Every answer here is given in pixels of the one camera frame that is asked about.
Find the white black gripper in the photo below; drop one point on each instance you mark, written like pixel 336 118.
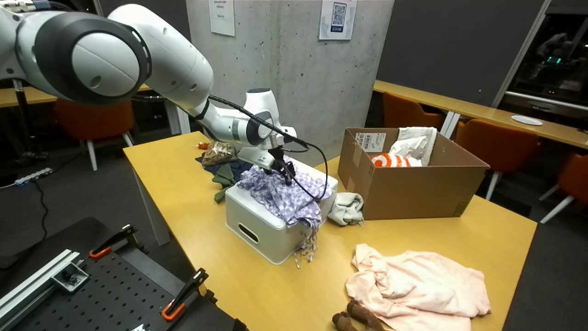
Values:
pixel 274 160

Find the purple checked shirt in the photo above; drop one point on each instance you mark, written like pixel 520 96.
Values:
pixel 289 201

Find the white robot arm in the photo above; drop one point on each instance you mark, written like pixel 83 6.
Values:
pixel 99 59

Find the white upturned basket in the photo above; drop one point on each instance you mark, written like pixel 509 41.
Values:
pixel 270 234

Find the dark green blue clothes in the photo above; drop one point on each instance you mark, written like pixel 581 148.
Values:
pixel 226 171

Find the clear plastic snack bag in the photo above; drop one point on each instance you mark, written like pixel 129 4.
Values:
pixel 217 151

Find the small orange object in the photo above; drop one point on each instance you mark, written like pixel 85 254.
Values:
pixel 202 146

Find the orange white striped cloth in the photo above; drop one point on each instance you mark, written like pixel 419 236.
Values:
pixel 395 160

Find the brown cardboard box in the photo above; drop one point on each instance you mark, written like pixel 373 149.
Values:
pixel 443 188

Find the orange chair behind box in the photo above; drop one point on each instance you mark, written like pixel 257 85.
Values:
pixel 404 113

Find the white cloth in box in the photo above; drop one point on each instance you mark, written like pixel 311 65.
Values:
pixel 415 144

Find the white QR poster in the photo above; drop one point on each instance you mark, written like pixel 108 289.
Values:
pixel 336 19

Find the white paper poster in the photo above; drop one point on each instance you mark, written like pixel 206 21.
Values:
pixel 222 17

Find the pink cloth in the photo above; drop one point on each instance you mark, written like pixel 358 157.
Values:
pixel 417 291

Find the orange black clamp near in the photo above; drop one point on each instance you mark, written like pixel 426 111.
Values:
pixel 191 289

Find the orange black clamp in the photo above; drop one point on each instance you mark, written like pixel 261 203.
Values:
pixel 191 289
pixel 123 236

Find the orange black clamp far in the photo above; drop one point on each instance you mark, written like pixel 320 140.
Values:
pixel 123 236

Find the black perforated breadboard plate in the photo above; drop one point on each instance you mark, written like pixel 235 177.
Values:
pixel 125 291

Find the orange chair left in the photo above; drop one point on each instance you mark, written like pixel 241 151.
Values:
pixel 90 124

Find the white power strip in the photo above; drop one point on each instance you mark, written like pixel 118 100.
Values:
pixel 35 175

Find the white plate on desk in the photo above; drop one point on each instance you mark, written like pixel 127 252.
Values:
pixel 526 120

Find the black tripod with device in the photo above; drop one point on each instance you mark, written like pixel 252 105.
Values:
pixel 29 149

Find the orange chair far right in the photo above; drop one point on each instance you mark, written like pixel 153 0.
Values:
pixel 571 181

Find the silver aluminium extrusion rail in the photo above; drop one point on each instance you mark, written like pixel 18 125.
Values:
pixel 63 271

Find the long wooden wall desk left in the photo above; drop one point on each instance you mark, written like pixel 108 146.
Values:
pixel 178 120

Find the long wooden wall desk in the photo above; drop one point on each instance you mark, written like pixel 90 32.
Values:
pixel 458 107
pixel 178 120

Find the long wooden wall desk right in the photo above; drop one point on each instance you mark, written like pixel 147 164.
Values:
pixel 458 107

